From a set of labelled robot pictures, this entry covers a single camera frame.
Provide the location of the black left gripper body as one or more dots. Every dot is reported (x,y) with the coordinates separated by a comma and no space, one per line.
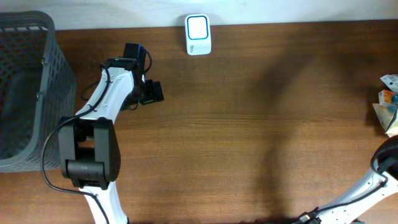
(147,92)

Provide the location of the small orange box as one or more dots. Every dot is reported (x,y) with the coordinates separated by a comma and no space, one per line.
(385,97)

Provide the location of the beige paper pouch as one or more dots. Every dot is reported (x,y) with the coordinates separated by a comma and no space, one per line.
(383,115)

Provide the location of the clear blister pack white card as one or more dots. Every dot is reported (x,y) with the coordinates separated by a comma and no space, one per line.
(391,81)

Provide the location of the yellow snack bag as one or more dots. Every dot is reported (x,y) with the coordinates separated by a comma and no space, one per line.
(392,129)

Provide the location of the teal mouthwash bottle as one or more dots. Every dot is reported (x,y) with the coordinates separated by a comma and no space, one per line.
(393,106)

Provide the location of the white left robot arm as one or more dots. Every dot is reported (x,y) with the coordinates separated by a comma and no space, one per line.
(89,150)

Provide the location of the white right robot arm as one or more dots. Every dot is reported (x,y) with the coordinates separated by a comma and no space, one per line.
(379,182)

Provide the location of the white barcode scanner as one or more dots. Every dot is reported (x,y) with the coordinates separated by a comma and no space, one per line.
(198,34)

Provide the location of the dark grey plastic basket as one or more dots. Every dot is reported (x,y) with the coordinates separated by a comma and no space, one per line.
(38,87)

